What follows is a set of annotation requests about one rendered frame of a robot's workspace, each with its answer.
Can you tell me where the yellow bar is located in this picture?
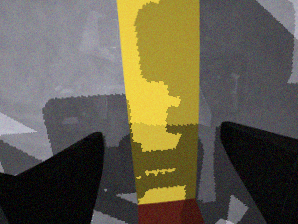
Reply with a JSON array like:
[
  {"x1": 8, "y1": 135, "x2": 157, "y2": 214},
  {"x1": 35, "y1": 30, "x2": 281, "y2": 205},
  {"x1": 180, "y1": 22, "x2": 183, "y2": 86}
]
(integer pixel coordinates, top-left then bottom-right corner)
[{"x1": 117, "y1": 0, "x2": 205, "y2": 224}]

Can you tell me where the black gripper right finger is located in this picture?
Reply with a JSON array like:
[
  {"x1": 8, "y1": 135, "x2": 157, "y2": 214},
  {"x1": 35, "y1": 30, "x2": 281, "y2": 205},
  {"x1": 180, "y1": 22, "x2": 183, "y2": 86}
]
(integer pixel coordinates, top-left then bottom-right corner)
[{"x1": 220, "y1": 121, "x2": 298, "y2": 224}]

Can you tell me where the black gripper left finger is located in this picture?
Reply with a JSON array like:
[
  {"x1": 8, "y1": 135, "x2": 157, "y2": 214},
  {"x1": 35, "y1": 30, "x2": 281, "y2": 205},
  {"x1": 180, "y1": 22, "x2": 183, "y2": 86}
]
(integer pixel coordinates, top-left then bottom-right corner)
[{"x1": 0, "y1": 132, "x2": 105, "y2": 224}]

